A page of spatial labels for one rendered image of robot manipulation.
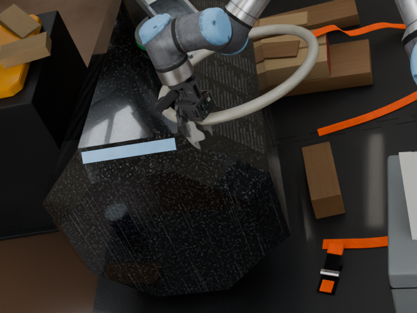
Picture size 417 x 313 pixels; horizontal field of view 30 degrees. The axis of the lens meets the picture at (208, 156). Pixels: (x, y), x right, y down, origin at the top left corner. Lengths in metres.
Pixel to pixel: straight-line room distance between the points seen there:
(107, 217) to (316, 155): 0.99
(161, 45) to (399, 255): 0.79
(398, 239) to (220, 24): 0.70
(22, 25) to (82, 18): 1.45
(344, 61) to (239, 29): 1.74
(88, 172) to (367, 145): 1.34
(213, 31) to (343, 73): 1.82
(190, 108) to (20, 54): 1.30
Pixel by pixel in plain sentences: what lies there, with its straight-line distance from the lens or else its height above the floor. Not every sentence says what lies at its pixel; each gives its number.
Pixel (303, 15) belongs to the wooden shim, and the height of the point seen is 0.10.
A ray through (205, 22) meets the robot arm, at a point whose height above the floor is 1.41.
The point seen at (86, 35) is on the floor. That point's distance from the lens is 4.67.
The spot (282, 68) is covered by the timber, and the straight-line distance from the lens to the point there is 3.61.
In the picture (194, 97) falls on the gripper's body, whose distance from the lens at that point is 2.01.
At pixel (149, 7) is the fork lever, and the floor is 1.09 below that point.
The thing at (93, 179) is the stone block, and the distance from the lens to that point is 2.58.
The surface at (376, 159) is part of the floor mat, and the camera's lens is 3.35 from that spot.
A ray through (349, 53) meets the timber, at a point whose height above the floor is 0.09.
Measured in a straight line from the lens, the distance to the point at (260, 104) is 2.03.
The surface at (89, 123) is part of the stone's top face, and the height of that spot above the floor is 0.85.
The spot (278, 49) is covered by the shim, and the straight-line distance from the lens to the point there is 3.69.
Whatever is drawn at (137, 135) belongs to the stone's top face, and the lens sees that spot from 2.53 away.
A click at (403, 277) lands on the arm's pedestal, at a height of 0.84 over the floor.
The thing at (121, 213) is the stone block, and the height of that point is 0.60.
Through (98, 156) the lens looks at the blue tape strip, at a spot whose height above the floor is 0.82.
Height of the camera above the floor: 2.48
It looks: 44 degrees down
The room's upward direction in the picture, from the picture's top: 22 degrees counter-clockwise
